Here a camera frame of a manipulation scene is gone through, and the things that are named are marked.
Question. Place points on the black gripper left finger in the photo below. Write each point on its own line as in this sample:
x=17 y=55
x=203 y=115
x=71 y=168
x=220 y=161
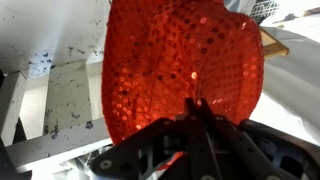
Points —
x=196 y=150

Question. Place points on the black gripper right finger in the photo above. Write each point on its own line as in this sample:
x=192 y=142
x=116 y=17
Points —
x=240 y=146

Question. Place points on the red sequin hat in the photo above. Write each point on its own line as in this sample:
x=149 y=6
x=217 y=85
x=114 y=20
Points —
x=173 y=60

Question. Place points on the small white wooden chair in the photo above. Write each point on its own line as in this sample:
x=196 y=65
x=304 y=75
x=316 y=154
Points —
x=66 y=96

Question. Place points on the white fabric sofa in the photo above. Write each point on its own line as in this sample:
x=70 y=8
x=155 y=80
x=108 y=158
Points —
x=283 y=120

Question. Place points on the light wooden chair frame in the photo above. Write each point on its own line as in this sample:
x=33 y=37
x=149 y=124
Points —
x=273 y=46

